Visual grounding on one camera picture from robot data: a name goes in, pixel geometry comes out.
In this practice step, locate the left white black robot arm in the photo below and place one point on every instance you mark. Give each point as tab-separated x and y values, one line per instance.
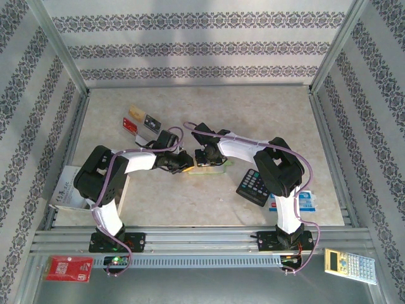
101	180

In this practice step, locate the long aluminium mounting rail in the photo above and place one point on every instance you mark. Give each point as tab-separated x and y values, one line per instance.
202	240

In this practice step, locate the red flat packet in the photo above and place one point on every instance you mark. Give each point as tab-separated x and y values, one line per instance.
68	269

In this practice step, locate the yellow grey scientific calculator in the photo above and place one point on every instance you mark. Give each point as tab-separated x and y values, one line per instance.
349	266

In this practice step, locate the black bank card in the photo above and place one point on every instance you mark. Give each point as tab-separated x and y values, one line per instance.
152	123

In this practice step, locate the black desk calculator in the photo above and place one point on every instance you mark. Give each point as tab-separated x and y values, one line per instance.
250	190

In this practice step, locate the aluminium back rail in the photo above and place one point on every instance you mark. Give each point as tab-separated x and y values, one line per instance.
196	85

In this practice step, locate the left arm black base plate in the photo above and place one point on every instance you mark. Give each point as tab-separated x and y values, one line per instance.
136	242

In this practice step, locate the aluminium side rail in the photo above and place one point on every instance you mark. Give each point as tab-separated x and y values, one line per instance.
324	133
76	133

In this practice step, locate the small circuit board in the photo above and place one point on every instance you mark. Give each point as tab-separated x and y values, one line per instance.
117	260
289	260

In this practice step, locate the clear acrylic card stand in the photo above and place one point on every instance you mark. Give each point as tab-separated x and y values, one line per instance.
142	136

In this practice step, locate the gold bank card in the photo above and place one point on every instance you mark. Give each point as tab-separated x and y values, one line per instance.
136	113

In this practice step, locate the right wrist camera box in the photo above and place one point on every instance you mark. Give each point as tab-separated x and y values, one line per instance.
204	131

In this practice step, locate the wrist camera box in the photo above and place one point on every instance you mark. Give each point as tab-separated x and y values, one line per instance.
167	139
204	131

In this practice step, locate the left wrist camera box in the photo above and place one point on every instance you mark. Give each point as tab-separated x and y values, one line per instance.
167	139

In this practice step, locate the red bank card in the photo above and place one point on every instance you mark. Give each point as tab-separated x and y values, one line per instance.
130	125

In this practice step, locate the white calligraphy gift box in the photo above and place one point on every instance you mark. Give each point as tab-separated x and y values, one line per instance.
68	187

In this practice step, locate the green card holder wallet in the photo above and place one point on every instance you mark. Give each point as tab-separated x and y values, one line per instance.
212	171

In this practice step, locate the blue white paper box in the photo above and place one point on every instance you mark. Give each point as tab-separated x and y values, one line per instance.
308	202

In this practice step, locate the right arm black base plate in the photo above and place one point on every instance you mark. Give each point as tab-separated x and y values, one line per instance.
269	241

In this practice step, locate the aluminium frame post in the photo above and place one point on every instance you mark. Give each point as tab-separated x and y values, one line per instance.
338	44
58	44

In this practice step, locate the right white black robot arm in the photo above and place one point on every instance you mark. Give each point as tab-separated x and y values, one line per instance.
278	171

